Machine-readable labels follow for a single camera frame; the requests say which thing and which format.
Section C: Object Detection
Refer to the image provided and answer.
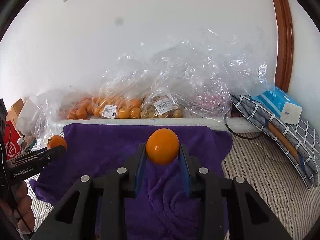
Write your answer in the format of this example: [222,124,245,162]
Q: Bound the white plastic bag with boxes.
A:
[16,96,44,139]

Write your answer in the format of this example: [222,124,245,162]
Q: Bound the black cable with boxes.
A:
[224,123,263,140]

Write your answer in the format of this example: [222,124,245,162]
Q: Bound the bag of longans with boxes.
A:
[140,80,184,119]

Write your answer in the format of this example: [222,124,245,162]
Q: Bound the striped mattress cover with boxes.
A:
[27,134,319,239]

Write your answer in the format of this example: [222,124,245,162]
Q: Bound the person's left hand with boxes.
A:
[1,181,35,235]

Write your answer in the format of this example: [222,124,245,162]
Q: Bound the brown wooden door frame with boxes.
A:
[273,0,294,92]

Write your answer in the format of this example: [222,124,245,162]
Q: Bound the bag of oranges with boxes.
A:
[60,69,151,120]

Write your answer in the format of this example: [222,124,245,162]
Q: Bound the crumpled clear plastic bag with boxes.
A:
[118,30,274,120]

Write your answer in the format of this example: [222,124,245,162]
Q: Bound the purple towel covered tray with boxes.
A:
[29,124,233,239]

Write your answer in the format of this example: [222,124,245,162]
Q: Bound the small round orange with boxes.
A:
[145,128,180,165]

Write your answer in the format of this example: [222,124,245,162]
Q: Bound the checked blue cloth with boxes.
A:
[231,95,319,189]

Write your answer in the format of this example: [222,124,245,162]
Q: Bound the large mandarin with stem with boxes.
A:
[47,135,67,150]

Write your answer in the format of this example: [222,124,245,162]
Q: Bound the red paper shopping bag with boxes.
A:
[4,120,21,160]

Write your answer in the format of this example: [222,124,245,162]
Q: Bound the clear plastic bag left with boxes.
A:
[30,89,75,145]

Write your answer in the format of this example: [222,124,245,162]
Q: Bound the blue tissue pack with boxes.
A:
[253,87,302,125]

